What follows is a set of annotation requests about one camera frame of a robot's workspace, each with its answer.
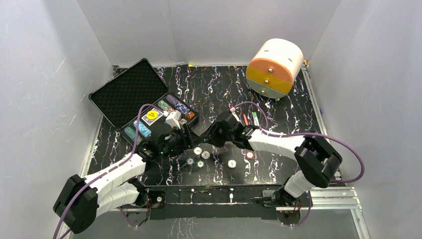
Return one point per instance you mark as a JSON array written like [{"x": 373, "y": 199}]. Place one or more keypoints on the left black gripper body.
[{"x": 186, "y": 138}]

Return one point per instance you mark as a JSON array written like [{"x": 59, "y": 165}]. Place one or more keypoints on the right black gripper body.
[{"x": 221, "y": 137}]

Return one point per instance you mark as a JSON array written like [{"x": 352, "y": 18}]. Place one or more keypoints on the yellow big blind button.
[{"x": 151, "y": 115}]

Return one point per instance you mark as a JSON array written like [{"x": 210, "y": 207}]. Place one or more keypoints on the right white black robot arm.
[{"x": 317, "y": 159}]

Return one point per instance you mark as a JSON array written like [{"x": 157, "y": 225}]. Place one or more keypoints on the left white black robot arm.
[{"x": 83, "y": 199}]

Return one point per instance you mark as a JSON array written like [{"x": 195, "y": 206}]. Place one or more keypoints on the black poker set case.
[{"x": 131, "y": 94}]

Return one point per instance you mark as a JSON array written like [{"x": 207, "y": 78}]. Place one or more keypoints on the white 1 chip left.
[{"x": 197, "y": 151}]

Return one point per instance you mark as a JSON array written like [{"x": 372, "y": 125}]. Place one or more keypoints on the white 1 chip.
[
  {"x": 197, "y": 151},
  {"x": 205, "y": 155}
]

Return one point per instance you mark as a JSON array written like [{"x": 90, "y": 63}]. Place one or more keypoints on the white 1 chip right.
[{"x": 205, "y": 155}]

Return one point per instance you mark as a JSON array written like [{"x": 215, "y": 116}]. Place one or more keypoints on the red marker pen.
[{"x": 245, "y": 119}]

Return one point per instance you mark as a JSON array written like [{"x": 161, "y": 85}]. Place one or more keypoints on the blue 50 chip bottom-left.
[{"x": 190, "y": 161}]

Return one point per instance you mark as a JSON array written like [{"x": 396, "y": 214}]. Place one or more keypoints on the blue 50 chip bottom-right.
[{"x": 200, "y": 164}]

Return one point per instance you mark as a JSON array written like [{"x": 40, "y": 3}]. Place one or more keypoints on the blue playing card deck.
[{"x": 151, "y": 122}]

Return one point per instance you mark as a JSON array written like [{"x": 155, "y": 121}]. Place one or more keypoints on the cyan chip row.
[{"x": 142, "y": 129}]

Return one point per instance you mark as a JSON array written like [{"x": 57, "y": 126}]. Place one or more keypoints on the green white marker pen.
[{"x": 255, "y": 119}]

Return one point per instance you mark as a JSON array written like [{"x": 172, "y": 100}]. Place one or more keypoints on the red poker chip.
[{"x": 250, "y": 155}]

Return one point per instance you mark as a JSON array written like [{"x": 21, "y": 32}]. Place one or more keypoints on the white chip lone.
[{"x": 231, "y": 164}]

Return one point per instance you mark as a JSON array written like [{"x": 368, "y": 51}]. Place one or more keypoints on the blue white chip row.
[{"x": 184, "y": 109}]

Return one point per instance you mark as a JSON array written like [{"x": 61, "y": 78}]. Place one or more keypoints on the round pastel drawer cabinet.
[{"x": 273, "y": 70}]

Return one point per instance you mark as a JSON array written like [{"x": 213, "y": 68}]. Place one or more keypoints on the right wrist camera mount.
[{"x": 232, "y": 109}]

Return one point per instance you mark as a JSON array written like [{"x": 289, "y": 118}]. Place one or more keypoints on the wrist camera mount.
[
  {"x": 173, "y": 119},
  {"x": 232, "y": 109}
]

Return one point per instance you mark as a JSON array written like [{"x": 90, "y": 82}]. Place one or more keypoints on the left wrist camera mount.
[{"x": 173, "y": 119}]

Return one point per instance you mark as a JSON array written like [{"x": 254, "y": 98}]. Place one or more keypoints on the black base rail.
[{"x": 239, "y": 201}]

